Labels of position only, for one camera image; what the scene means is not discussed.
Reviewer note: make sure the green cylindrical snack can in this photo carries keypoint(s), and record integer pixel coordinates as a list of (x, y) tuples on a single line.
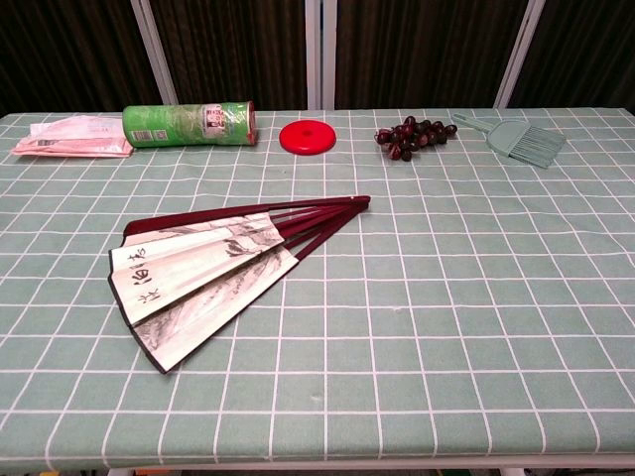
[(173, 124)]

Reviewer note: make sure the white metal frame post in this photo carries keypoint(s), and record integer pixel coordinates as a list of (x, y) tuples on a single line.
[(519, 49), (155, 49)]

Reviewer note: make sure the teal plastic hand brush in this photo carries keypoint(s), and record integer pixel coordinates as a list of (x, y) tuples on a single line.
[(511, 139)]

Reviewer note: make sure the dark red grape bunch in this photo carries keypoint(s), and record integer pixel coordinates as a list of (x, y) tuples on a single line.
[(412, 136)]

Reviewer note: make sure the paper folding fan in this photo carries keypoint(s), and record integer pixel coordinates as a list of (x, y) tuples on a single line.
[(198, 277)]

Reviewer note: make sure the red round plastic disc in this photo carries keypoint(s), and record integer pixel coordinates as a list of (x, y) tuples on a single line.
[(297, 141)]

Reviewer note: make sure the green checked tablecloth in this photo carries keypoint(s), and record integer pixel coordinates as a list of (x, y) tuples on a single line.
[(446, 322)]

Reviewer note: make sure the white double frame post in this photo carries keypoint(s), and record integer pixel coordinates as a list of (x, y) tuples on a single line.
[(313, 49)]

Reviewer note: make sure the pink white plastic package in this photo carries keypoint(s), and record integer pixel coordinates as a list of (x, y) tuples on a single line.
[(74, 141)]

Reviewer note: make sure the dark pleated curtain panel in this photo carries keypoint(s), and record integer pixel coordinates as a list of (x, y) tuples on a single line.
[(421, 49), (233, 49), (64, 49), (585, 49)]

